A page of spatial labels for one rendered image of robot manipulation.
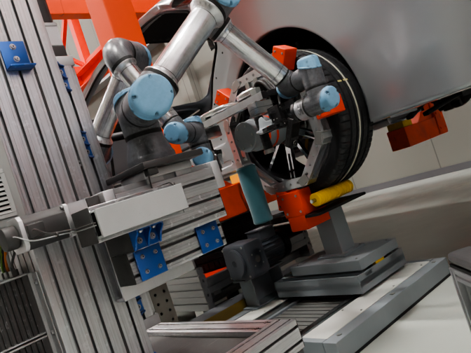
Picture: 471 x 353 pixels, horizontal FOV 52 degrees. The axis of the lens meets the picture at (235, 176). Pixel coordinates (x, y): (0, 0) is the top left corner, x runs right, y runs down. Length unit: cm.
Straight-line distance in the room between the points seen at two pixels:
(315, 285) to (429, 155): 423
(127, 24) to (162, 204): 142
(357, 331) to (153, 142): 94
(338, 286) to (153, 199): 111
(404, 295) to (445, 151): 426
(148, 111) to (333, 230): 117
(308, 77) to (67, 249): 92
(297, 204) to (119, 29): 119
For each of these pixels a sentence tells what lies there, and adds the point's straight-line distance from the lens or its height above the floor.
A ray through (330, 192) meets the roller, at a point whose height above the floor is 52.
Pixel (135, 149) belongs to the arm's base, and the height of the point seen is 87.
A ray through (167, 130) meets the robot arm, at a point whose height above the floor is 92.
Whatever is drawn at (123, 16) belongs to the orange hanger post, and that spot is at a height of 162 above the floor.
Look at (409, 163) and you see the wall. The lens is 638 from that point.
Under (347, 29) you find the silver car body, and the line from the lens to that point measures 213.
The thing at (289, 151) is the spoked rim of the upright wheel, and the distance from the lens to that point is 220.
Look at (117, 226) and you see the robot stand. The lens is 119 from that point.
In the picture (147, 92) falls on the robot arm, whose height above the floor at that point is 99.
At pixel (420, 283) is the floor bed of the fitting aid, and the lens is 215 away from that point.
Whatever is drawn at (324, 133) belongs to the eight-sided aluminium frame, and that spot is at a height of 76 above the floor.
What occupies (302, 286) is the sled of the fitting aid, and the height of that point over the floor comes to 14.
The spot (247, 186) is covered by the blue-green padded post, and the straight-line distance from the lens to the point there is 210.
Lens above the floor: 68
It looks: 1 degrees up
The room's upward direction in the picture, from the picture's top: 19 degrees counter-clockwise
